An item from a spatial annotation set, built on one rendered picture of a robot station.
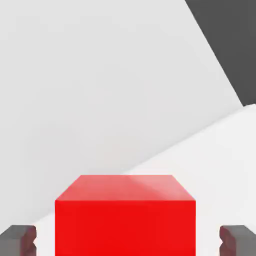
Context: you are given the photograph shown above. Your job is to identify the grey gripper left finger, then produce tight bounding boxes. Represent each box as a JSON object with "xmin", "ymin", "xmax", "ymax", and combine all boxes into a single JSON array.
[{"xmin": 0, "ymin": 224, "xmax": 38, "ymax": 256}]

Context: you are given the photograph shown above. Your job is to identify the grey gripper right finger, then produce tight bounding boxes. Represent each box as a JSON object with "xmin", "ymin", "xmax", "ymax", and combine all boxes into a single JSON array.
[{"xmin": 219, "ymin": 224, "xmax": 256, "ymax": 256}]

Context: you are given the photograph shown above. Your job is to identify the small red cube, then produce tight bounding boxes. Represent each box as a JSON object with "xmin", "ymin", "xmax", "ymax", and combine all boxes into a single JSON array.
[{"xmin": 54, "ymin": 174, "xmax": 197, "ymax": 256}]

